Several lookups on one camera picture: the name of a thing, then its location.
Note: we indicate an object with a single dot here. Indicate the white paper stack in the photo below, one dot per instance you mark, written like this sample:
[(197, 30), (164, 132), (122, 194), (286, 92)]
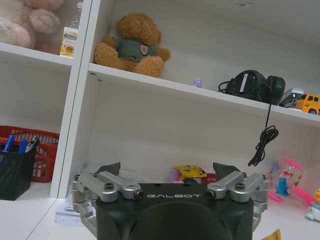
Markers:
[(67, 207)]

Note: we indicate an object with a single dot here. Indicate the brown teddy bear green shirt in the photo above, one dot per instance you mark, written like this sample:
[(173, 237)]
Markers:
[(135, 37)]

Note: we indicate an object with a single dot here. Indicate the small purple figurine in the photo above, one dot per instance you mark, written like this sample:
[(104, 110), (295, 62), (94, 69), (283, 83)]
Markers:
[(197, 82)]

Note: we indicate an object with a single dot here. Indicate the blue pen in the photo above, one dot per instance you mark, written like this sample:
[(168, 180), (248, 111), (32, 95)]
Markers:
[(23, 146), (9, 142)]

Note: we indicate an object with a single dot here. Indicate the grey white small box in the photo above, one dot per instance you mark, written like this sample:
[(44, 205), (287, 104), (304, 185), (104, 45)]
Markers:
[(291, 98)]

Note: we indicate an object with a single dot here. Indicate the white blue toy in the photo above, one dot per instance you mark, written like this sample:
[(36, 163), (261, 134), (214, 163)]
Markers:
[(313, 212)]

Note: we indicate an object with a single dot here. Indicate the yellow orange wrapper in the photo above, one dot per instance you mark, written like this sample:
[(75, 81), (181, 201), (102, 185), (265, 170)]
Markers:
[(272, 235)]

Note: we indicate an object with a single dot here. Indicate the black headphones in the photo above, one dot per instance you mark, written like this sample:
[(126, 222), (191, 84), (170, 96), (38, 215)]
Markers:
[(247, 85)]

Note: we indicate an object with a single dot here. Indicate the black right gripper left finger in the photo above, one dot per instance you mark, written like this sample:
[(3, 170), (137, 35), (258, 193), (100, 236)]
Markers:
[(100, 183)]

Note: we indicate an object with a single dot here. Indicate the purple small toy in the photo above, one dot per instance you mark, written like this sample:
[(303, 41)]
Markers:
[(174, 175)]

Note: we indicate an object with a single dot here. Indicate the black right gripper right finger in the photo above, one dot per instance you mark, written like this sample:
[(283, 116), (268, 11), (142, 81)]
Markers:
[(235, 182)]

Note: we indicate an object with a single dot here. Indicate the yellow rubber duck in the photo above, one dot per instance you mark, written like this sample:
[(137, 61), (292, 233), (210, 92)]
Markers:
[(317, 194)]

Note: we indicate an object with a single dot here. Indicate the yellow snack packet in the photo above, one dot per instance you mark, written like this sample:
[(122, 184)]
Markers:
[(191, 171)]

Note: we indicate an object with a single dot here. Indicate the red snack packet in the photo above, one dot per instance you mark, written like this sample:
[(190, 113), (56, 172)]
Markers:
[(212, 178)]

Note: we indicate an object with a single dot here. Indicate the pink plush toy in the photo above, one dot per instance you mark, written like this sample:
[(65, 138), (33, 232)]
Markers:
[(17, 22)]

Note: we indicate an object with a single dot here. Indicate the yellow toy truck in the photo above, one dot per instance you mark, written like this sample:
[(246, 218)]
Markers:
[(311, 102)]

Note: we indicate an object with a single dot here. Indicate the pink plastic toy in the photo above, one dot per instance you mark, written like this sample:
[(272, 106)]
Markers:
[(303, 196)]

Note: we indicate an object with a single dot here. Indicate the clear plastic bottle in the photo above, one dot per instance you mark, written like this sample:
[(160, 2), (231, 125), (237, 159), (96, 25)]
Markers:
[(78, 15)]

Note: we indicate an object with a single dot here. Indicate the white shelf unit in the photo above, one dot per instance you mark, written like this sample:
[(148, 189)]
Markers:
[(80, 100)]

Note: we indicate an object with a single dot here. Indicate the red plastic basket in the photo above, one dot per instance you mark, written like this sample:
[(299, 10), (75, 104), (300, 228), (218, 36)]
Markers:
[(46, 155)]

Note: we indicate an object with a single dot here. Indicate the black pen holder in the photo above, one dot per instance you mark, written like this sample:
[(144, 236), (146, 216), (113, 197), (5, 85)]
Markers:
[(15, 172)]

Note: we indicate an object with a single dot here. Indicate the yellow juice carton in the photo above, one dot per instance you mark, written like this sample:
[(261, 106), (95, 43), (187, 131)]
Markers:
[(68, 45)]

